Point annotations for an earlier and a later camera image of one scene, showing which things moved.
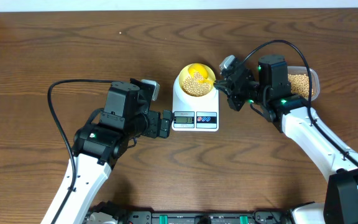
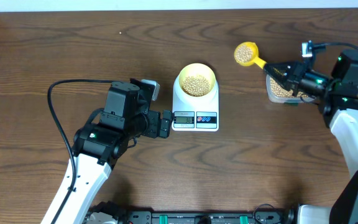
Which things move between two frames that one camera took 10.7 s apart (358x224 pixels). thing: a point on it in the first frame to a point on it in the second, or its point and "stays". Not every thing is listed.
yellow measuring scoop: x=202 y=70 to x=247 y=53
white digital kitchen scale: x=194 y=114 stays
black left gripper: x=152 y=129 stays
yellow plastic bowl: x=197 y=79 stays
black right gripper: x=228 y=87 to x=293 y=79
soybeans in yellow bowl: x=191 y=86 stays
